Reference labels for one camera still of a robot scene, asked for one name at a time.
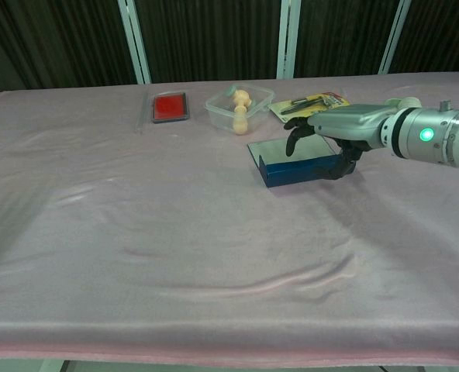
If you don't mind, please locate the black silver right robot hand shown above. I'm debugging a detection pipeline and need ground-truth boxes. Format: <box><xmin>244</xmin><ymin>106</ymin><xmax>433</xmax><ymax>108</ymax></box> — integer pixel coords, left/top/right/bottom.
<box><xmin>283</xmin><ymin>103</ymin><xmax>393</xmax><ymax>181</ymax></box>

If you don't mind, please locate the dark blue rectangular box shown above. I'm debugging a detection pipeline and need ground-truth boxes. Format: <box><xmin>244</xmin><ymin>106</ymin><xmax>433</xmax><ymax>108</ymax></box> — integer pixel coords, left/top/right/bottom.
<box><xmin>247</xmin><ymin>137</ymin><xmax>357</xmax><ymax>189</ymax></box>

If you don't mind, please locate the razor in yellow package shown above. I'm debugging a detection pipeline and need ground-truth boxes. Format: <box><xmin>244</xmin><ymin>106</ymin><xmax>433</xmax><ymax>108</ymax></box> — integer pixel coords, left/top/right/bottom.
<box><xmin>268</xmin><ymin>91</ymin><xmax>350</xmax><ymax>124</ymax></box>

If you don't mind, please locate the clear plastic container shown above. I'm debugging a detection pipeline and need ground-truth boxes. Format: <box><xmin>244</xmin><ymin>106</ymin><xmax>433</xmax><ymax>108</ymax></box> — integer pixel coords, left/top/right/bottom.
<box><xmin>204</xmin><ymin>85</ymin><xmax>274</xmax><ymax>135</ymax></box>

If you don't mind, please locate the red ink pad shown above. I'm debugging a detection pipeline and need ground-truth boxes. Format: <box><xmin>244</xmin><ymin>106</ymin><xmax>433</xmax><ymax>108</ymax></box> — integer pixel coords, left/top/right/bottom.
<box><xmin>151</xmin><ymin>91</ymin><xmax>191</xmax><ymax>124</ymax></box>

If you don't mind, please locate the pink tablecloth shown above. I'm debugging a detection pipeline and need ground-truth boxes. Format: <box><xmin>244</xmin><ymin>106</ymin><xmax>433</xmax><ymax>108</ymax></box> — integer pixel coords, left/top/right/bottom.
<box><xmin>0</xmin><ymin>70</ymin><xmax>459</xmax><ymax>367</ymax></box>

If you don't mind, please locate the clear ink pad lid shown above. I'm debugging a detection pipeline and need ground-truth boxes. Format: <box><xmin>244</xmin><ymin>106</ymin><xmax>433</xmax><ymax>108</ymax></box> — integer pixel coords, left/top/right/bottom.
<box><xmin>134</xmin><ymin>92</ymin><xmax>155</xmax><ymax>135</ymax></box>

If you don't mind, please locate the white frame post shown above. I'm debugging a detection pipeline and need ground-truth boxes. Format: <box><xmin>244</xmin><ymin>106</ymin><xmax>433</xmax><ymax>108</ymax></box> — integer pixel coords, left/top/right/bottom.
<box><xmin>378</xmin><ymin>0</ymin><xmax>412</xmax><ymax>75</ymax></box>
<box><xmin>116</xmin><ymin>0</ymin><xmax>152</xmax><ymax>84</ymax></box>
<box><xmin>275</xmin><ymin>0</ymin><xmax>302</xmax><ymax>79</ymax></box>

